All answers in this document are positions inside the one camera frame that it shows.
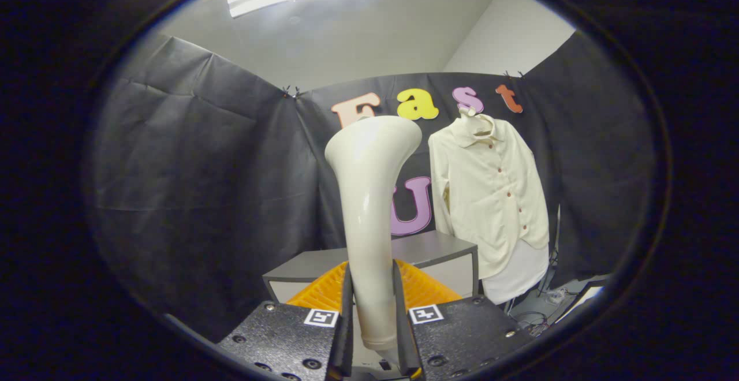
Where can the white clothes hanger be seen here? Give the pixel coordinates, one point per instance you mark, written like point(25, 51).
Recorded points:
point(476, 121)

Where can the grey cabinet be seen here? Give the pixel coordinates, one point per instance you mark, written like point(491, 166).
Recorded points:
point(439, 248)

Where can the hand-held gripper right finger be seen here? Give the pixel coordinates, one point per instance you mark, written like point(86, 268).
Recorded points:
point(462, 335)

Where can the black backdrop cloth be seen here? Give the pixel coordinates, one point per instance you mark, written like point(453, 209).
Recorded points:
point(202, 185)

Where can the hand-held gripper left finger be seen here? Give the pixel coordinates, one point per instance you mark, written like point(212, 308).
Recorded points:
point(283, 335)

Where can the cream button shirt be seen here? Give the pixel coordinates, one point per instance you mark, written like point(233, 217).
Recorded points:
point(491, 196)

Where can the white hanging cloth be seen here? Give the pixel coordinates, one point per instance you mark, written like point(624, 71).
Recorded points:
point(522, 274)

